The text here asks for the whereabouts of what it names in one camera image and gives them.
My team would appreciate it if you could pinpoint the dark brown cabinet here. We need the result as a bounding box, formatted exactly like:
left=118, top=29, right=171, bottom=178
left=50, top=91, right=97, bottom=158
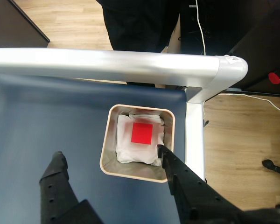
left=0, top=0, right=51, bottom=49

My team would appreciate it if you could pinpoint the person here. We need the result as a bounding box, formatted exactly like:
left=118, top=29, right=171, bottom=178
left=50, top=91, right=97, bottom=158
left=95, top=0, right=181, bottom=54

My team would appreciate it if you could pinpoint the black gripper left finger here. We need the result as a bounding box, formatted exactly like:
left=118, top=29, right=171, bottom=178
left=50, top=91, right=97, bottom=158
left=38, top=150, right=104, bottom=224

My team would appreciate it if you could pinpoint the black locker cabinet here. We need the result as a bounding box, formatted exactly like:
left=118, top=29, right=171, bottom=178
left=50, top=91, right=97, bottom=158
left=179, top=0, right=280, bottom=96

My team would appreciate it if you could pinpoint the silver metal rail frame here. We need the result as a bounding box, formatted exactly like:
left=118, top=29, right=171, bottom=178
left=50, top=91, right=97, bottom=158
left=0, top=48, right=249, bottom=184

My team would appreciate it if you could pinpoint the white crumpled tissue paper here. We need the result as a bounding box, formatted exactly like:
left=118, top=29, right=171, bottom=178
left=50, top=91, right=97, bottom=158
left=116, top=113, right=166, bottom=167

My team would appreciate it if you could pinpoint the beige square box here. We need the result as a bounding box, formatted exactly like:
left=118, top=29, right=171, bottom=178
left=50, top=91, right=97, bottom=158
left=99, top=104, right=176, bottom=183

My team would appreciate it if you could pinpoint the white cable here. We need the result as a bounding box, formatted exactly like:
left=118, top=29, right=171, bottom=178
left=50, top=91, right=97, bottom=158
left=220, top=92, right=280, bottom=117
left=195, top=0, right=206, bottom=56

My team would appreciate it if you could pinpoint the red key tag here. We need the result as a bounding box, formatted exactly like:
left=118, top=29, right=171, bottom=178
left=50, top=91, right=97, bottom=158
left=267, top=71, right=280, bottom=85

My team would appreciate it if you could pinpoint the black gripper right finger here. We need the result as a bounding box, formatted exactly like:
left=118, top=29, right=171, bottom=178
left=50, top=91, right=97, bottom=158
left=156, top=144, right=241, bottom=224

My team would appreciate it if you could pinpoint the black stand leg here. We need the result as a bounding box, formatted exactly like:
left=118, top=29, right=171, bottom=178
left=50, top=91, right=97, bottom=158
left=262, top=159, right=280, bottom=178

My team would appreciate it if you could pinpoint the dark blue-grey mat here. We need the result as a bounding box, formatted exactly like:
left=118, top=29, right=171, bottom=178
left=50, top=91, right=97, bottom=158
left=0, top=74, right=187, bottom=224

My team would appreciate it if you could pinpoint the red cube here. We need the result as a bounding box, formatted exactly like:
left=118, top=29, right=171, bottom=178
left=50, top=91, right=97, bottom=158
left=130, top=122, right=154, bottom=145

